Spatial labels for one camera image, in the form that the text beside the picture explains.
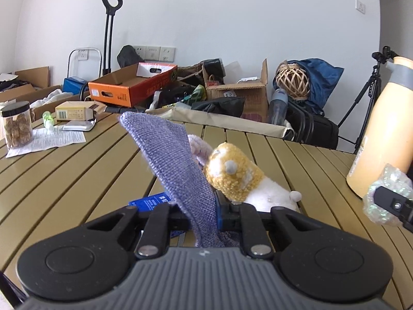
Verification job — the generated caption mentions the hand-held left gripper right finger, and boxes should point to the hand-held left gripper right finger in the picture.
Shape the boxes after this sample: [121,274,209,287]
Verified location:
[213,190,326,259]

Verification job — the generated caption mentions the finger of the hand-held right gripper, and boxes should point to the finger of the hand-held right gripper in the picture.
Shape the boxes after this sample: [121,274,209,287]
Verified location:
[374,185,413,231]

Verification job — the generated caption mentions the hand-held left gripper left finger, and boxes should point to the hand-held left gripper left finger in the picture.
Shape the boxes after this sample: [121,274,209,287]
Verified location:
[85,203,194,259]

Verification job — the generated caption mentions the bubble wrap piece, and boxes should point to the bubble wrap piece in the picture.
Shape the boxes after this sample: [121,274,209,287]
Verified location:
[363,164,413,227]

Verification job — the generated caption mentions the purple knitted cloth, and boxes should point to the purple knitted cloth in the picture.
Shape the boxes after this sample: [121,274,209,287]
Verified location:
[119,111,241,247]

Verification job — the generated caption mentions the blue packet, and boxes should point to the blue packet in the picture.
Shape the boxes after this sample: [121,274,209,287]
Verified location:
[128,192,194,238]

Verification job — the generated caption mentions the yellow white plush toy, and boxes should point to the yellow white plush toy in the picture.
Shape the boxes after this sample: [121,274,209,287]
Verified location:
[187,134,302,214]

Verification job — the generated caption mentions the beige bottle grey band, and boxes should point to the beige bottle grey band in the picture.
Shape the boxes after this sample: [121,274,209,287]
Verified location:
[346,56,413,197]

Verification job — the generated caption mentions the black cloth bag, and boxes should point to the black cloth bag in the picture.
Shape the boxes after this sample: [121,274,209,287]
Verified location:
[191,96,246,118]

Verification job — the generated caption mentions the open brown cardboard box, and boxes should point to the open brown cardboard box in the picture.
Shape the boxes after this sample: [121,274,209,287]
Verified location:
[203,59,269,123]

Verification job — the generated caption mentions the grey blue water bottle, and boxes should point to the grey blue water bottle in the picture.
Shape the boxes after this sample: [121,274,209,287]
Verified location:
[268,88,288,125]

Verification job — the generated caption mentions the silver foil pack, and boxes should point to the silver foil pack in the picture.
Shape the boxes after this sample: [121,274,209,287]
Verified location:
[60,119,97,132]

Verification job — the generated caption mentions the black tripod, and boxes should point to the black tripod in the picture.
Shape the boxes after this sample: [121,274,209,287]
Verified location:
[337,46,401,154]

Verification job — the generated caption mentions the printed paper sheet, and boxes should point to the printed paper sheet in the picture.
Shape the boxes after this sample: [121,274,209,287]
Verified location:
[6,127,87,159]

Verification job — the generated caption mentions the orange cardboard box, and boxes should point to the orange cardboard box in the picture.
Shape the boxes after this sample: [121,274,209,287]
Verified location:
[88,62,178,108]

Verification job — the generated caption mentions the beige packet box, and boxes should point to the beige packet box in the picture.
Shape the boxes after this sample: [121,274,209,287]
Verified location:
[55,101,107,121]

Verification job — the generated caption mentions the blue bag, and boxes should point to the blue bag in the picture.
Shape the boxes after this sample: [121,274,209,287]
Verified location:
[274,58,344,115]

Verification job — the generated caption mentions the small green bottle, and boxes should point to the small green bottle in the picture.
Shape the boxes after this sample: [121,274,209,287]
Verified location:
[42,111,55,132]

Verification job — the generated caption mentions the woven rattan ball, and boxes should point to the woven rattan ball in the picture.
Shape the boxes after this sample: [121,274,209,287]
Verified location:
[276,61,311,100]

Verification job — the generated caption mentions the blue box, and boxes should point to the blue box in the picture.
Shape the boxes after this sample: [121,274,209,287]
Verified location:
[63,76,89,96]

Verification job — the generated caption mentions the dark backpack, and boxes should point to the dark backpack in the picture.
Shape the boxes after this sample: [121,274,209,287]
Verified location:
[117,45,144,68]

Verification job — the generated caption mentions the clear jar black lid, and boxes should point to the clear jar black lid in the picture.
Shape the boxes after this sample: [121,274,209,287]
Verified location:
[0,101,34,150]

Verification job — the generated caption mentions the low cardboard box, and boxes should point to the low cardboard box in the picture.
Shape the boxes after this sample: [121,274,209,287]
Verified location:
[0,66,62,121]

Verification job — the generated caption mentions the white metal tube frame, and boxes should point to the white metal tube frame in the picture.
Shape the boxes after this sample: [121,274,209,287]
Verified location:
[67,48,103,80]

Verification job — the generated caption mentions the black trolley handle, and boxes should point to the black trolley handle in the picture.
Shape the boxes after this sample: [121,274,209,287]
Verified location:
[101,0,123,76]

